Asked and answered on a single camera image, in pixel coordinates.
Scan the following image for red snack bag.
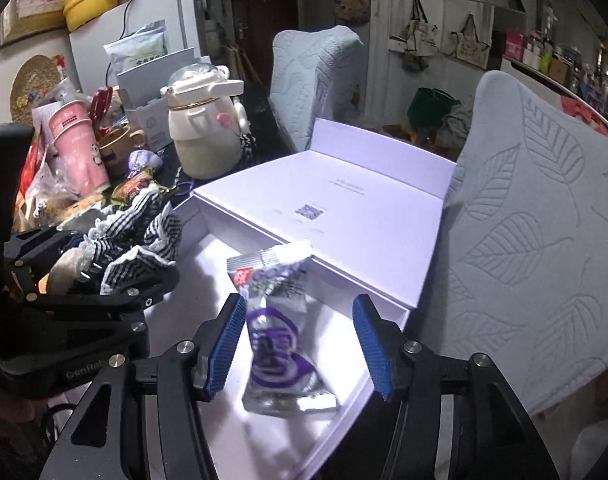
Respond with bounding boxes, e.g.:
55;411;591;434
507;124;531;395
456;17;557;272
16;137;52;211

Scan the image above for brown door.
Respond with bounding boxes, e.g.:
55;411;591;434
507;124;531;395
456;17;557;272
228;0;297;61

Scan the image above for white refrigerator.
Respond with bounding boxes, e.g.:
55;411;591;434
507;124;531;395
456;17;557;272
68;0;207;96

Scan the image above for cream pig-shaped jar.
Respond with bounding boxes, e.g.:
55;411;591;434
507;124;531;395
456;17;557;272
161;62;257;181

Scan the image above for large chair, blue quilted cover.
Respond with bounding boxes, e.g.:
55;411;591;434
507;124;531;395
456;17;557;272
439;70;608;416

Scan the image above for small chair, blue quilted cover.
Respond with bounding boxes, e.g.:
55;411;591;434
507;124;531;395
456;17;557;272
268;25;365;153

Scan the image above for white plush toy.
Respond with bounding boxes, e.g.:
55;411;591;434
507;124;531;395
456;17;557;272
49;185;185;296

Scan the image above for green bag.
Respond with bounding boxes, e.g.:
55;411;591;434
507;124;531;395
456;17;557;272
406;87;460;133

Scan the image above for pink cup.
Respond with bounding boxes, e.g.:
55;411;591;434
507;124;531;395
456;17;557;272
48;100;111;196

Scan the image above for round woven mat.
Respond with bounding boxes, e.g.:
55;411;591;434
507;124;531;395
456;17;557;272
10;55;67;126

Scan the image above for beige hanging tote bag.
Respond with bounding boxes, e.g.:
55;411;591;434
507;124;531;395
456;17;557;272
451;14;492;68
389;0;442;56

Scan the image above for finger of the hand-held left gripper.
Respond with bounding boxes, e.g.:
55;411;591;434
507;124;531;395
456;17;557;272
14;265;181;318
4;225;92;266

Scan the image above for black power cable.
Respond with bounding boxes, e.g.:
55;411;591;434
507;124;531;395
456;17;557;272
106;0;135;83

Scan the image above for purple silver snack packet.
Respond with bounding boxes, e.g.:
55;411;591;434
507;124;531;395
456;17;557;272
226;240;337;416

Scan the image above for white paper box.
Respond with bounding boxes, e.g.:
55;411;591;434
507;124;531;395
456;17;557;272
116;47;197;153

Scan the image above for purple cloth pouch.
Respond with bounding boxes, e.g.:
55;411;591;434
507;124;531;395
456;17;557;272
128;149;164;177

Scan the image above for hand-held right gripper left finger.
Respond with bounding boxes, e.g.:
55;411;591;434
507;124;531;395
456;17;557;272
39;292;247;480

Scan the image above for brown snack packet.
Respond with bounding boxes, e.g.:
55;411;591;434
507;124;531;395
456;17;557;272
111;170;157;206

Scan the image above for row of bottles and jars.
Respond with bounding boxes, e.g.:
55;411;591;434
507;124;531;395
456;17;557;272
504;25;608;126

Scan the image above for red scissors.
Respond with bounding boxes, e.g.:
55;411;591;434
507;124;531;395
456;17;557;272
89;87;115;131

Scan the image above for lavender gift box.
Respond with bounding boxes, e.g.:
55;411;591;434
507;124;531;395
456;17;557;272
144;117;457;480

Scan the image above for white green pouch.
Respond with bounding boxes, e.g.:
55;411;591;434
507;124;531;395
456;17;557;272
103;20;167;76

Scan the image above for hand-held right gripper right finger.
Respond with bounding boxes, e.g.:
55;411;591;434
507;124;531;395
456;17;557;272
353;294;560;480

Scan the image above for brown ceramic cup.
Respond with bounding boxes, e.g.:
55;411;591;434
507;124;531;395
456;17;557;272
98;127;147;178

